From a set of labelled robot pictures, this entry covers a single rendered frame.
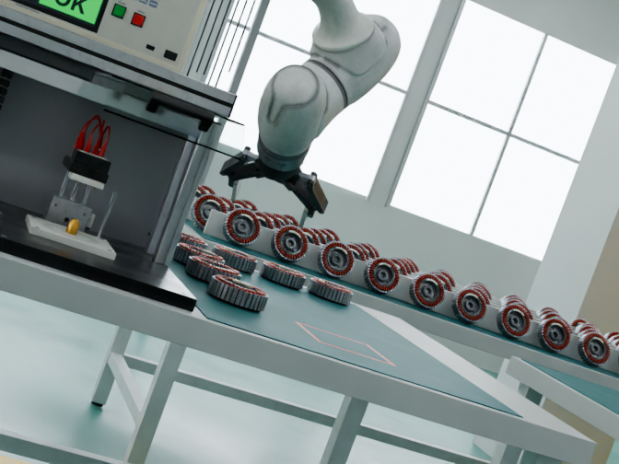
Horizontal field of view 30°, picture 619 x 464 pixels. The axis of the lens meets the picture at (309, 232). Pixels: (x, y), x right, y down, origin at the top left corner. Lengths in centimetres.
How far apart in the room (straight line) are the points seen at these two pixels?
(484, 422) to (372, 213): 702
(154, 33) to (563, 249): 400
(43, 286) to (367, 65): 62
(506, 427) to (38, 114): 105
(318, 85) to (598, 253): 396
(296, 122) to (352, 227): 721
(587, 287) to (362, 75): 386
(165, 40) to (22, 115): 32
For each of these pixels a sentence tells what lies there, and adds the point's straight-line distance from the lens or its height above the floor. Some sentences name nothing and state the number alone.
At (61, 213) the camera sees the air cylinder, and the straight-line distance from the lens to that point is 218.
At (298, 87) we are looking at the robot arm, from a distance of 178.
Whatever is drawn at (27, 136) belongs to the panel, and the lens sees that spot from 229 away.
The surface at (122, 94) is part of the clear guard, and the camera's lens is 192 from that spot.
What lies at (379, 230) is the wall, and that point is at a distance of 907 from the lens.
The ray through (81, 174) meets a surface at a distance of 209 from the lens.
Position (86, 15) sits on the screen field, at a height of 115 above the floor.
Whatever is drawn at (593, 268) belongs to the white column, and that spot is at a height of 106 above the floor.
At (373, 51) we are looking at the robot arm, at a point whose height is 125.
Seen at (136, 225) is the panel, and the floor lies 81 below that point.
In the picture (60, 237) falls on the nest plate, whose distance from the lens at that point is 199.
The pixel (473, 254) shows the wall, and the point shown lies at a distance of 941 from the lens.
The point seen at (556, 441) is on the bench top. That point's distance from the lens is 214.
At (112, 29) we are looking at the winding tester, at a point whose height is 115.
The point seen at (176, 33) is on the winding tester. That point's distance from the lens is 219.
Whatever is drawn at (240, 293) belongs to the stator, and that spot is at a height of 78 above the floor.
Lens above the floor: 103
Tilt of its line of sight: 3 degrees down
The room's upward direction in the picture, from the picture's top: 20 degrees clockwise
